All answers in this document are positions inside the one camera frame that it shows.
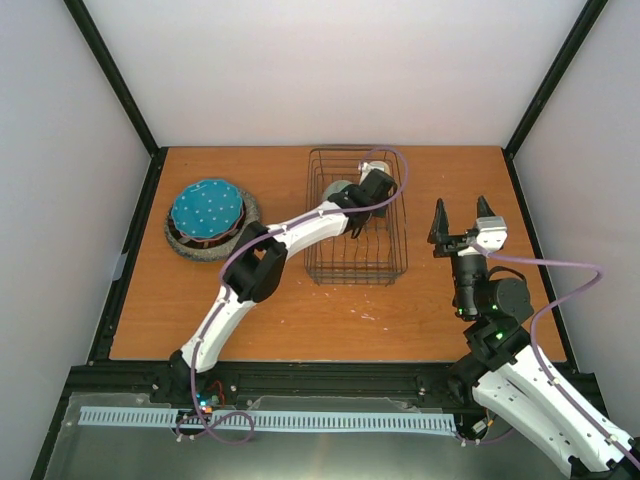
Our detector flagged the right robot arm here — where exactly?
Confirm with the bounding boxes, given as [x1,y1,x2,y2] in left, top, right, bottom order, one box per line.
[427,197,639,479]

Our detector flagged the black wire dish rack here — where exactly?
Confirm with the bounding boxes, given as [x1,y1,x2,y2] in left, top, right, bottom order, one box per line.
[303,146,410,288]

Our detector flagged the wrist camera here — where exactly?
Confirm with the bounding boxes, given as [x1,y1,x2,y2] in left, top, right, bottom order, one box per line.
[358,160,390,177]
[475,216,508,253]

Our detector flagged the black aluminium frame rail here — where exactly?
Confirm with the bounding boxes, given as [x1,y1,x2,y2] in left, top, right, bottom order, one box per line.
[63,360,482,414]

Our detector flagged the light blue cable duct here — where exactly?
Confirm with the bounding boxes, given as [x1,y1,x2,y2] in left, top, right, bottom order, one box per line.
[77,406,456,436]

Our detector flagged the light green bowl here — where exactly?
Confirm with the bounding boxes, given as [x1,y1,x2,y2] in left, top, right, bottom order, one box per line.
[321,179,355,208]

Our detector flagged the small electronics board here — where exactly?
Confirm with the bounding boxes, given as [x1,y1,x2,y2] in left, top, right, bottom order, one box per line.
[196,380,226,415]

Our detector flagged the grey speckled plate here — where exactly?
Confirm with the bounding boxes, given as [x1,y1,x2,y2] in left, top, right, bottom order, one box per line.
[164,185,261,263]

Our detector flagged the purple cable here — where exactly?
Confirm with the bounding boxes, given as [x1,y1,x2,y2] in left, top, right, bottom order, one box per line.
[189,145,410,416]
[469,239,640,471]

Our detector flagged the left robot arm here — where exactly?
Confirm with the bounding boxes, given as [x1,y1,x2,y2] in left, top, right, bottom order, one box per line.
[168,167,407,403]

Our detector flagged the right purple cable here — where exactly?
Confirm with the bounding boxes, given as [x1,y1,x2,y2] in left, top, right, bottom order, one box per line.
[469,239,640,471]

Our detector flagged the teal dotted plate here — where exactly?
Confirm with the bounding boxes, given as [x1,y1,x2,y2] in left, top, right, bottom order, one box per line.
[169,179,244,222]

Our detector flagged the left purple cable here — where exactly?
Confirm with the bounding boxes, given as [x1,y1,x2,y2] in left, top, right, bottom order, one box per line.
[189,145,410,416]

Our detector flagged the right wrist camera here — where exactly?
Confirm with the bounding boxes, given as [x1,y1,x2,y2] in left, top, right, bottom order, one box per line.
[475,216,508,253]

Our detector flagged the pink dotted plate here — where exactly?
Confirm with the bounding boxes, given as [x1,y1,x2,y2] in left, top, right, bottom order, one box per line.
[166,210,246,249]

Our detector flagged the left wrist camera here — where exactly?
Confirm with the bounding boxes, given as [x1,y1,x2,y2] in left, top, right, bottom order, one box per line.
[358,160,390,177]

